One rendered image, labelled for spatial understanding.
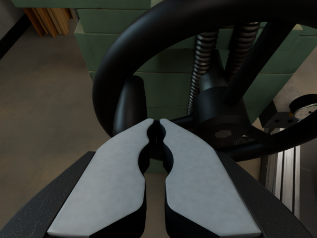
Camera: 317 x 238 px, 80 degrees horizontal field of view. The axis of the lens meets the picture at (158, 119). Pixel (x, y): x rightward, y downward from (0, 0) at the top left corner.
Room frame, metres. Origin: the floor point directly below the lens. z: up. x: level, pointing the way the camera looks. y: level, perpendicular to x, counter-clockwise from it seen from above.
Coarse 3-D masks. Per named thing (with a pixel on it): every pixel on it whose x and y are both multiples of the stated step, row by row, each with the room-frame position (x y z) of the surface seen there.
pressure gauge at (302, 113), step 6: (300, 96) 0.27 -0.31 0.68; (306, 96) 0.27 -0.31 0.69; (312, 96) 0.26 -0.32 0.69; (294, 102) 0.26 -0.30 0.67; (300, 102) 0.26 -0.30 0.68; (306, 102) 0.25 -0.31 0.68; (312, 102) 0.25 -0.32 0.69; (294, 108) 0.25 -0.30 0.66; (300, 108) 0.24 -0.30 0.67; (306, 108) 0.25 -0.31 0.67; (312, 108) 0.25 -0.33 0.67; (294, 114) 0.24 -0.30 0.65; (300, 114) 0.25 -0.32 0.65; (306, 114) 0.25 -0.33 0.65
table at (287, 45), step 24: (24, 0) 0.30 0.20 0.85; (48, 0) 0.30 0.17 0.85; (72, 0) 0.30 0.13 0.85; (96, 0) 0.30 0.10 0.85; (120, 0) 0.30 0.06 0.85; (144, 0) 0.30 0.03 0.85; (168, 48) 0.21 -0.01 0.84; (192, 48) 0.21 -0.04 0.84; (216, 48) 0.21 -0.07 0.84; (288, 48) 0.21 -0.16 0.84
